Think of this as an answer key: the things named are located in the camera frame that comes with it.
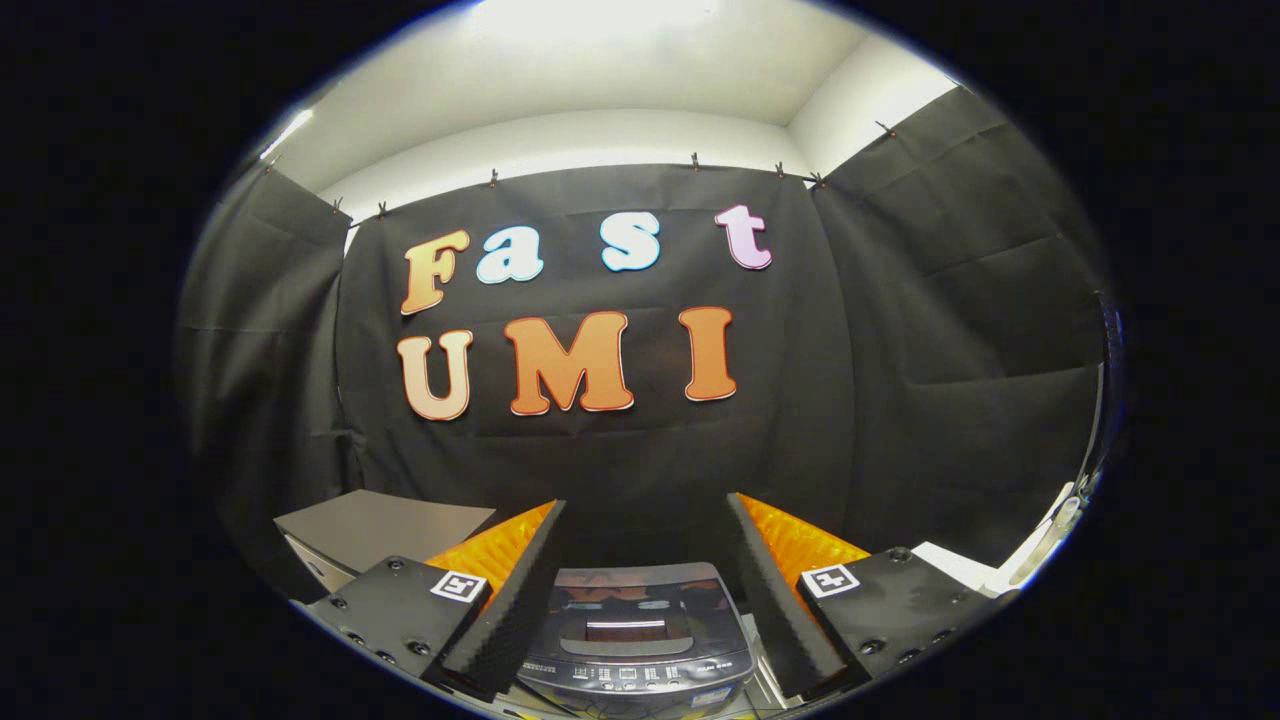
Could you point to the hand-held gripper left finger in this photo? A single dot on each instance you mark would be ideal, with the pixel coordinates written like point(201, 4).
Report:
point(515, 600)

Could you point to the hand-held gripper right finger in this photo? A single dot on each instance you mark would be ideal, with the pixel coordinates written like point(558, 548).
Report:
point(775, 600)

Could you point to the grey washing machine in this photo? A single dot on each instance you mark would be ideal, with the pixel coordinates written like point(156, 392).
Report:
point(630, 677)

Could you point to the grey cabinet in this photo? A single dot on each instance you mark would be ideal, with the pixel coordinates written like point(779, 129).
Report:
point(390, 525)

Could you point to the black backdrop cloth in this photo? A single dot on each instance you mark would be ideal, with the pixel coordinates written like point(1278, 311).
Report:
point(620, 450)

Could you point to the white side table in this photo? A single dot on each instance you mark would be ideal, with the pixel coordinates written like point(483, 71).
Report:
point(960, 567)

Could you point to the ceiling strip light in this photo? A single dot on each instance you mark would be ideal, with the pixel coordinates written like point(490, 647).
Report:
point(288, 133)

